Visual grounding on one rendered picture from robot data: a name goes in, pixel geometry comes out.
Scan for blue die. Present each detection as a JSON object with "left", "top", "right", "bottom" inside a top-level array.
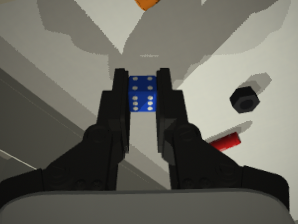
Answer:
[{"left": 128, "top": 75, "right": 157, "bottom": 112}]

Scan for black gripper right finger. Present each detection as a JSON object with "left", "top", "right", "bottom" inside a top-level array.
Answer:
[{"left": 155, "top": 68, "right": 290, "bottom": 213}]

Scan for grey open-top bin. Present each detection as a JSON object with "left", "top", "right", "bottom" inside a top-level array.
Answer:
[{"left": 0, "top": 68, "right": 166, "bottom": 191}]

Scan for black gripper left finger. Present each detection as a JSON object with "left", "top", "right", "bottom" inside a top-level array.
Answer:
[{"left": 0, "top": 68, "right": 131, "bottom": 209}]

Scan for orange aaa battery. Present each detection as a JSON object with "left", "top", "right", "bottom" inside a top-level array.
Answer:
[{"left": 135, "top": 0, "right": 160, "bottom": 11}]

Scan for black hex nut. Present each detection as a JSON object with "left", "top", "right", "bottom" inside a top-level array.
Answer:
[{"left": 229, "top": 86, "right": 260, "bottom": 114}]

